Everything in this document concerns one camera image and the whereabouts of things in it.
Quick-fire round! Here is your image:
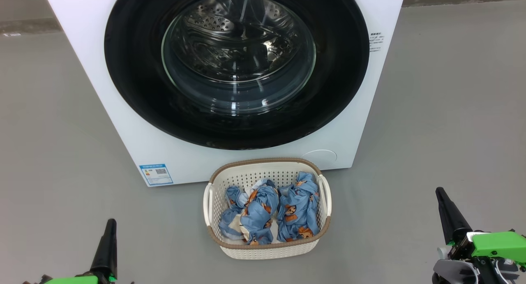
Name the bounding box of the blue energy label sticker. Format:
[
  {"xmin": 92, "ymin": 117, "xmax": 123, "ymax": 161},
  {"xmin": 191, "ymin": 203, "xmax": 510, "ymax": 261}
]
[{"xmin": 139, "ymin": 164, "xmax": 174, "ymax": 187}]

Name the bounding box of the cream perforated laundry basket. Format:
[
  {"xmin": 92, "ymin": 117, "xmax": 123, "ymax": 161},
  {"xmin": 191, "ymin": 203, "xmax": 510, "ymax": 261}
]
[{"xmin": 203, "ymin": 157, "xmax": 332, "ymax": 260}]

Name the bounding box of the round white filter cover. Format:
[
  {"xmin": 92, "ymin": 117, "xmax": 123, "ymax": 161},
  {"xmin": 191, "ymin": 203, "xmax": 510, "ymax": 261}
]
[{"xmin": 302, "ymin": 149, "xmax": 337, "ymax": 170}]

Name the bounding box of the stainless steel washing machine drum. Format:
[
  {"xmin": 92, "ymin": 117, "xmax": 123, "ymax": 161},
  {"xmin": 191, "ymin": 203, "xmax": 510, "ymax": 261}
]
[{"xmin": 164, "ymin": 0, "xmax": 316, "ymax": 113}]

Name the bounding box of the blue bear-print garment with cream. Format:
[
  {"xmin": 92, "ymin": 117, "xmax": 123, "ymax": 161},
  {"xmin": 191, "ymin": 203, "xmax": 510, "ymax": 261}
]
[{"xmin": 219, "ymin": 179, "xmax": 280, "ymax": 246}]

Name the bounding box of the black round glass washer door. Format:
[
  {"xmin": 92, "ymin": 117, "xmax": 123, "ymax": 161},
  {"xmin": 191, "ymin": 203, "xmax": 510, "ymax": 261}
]
[{"xmin": 104, "ymin": 0, "xmax": 370, "ymax": 150}]

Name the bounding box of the white front-load washing machine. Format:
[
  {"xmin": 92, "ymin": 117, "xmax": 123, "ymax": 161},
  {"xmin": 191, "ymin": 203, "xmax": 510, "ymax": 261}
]
[{"xmin": 41, "ymin": 0, "xmax": 407, "ymax": 188}]

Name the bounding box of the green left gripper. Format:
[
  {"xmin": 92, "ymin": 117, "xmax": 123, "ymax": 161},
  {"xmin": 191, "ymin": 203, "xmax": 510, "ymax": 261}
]
[{"xmin": 23, "ymin": 219, "xmax": 134, "ymax": 284}]

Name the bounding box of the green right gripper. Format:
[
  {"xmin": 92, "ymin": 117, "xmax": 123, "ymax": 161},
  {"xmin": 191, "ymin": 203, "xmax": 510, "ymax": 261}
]
[{"xmin": 436, "ymin": 187, "xmax": 526, "ymax": 269}]

